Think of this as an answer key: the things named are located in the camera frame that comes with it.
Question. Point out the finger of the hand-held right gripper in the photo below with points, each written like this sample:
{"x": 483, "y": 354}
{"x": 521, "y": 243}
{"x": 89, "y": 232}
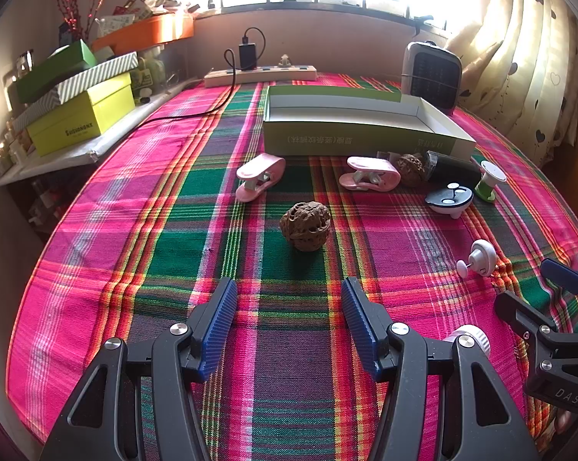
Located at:
{"x": 562, "y": 273}
{"x": 524, "y": 314}

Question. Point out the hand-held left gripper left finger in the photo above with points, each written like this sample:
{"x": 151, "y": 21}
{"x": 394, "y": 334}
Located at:
{"x": 219, "y": 326}

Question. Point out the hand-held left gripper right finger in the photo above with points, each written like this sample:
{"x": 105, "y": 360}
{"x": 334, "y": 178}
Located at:
{"x": 361, "y": 326}

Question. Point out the white suction hook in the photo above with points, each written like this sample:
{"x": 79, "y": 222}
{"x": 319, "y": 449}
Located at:
{"x": 482, "y": 343}
{"x": 482, "y": 254}

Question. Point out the brown walnut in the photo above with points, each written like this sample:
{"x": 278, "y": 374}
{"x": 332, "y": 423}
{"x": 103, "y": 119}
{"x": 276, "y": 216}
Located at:
{"x": 304, "y": 225}
{"x": 410, "y": 169}

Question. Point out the green spool white cap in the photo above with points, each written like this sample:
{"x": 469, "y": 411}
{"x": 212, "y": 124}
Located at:
{"x": 489, "y": 173}

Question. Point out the black white oval gadget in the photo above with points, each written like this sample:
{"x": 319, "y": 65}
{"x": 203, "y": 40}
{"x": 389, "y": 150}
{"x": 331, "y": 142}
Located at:
{"x": 449, "y": 197}

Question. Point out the black handheld device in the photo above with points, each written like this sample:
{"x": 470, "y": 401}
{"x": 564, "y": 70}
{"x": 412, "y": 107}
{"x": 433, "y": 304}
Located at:
{"x": 449, "y": 168}

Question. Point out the pink clip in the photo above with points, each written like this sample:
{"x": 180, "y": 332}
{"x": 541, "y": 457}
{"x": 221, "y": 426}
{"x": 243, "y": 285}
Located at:
{"x": 260, "y": 168}
{"x": 373, "y": 165}

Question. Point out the green white cardboard box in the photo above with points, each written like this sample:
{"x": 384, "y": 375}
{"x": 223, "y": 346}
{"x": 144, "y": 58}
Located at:
{"x": 346, "y": 137}

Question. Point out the pink green plaid tablecloth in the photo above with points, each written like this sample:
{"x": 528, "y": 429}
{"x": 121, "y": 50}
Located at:
{"x": 173, "y": 230}

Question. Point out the cream heart print curtain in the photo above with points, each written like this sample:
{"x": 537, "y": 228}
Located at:
{"x": 524, "y": 57}

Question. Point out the white shelf board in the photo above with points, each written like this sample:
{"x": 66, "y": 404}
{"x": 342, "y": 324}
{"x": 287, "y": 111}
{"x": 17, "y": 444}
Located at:
{"x": 63, "y": 156}

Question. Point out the white black space heater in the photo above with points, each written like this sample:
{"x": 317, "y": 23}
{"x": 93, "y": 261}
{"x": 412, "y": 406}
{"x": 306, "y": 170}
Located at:
{"x": 433, "y": 81}

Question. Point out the yellow-green box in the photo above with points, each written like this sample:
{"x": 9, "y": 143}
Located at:
{"x": 77, "y": 120}

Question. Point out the white power strip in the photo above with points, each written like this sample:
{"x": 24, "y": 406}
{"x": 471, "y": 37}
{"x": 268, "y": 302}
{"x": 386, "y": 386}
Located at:
{"x": 269, "y": 76}

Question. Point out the green label bottle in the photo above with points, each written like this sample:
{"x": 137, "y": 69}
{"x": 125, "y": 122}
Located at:
{"x": 147, "y": 74}

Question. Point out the white plug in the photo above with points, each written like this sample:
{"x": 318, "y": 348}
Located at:
{"x": 284, "y": 61}

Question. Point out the striped box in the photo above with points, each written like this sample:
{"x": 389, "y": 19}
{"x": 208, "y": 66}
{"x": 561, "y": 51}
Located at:
{"x": 97, "y": 77}

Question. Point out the black window latch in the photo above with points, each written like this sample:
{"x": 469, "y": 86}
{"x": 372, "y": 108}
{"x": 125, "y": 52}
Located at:
{"x": 422, "y": 24}

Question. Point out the orange tray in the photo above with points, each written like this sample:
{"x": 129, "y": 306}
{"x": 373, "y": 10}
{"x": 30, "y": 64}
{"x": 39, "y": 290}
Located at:
{"x": 145, "y": 33}

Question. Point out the white printed cup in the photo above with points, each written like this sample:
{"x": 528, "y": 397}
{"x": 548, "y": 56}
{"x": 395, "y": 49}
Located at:
{"x": 113, "y": 25}

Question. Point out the red berry branches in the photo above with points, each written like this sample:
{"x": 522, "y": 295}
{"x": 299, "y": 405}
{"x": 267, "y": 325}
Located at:
{"x": 70, "y": 21}

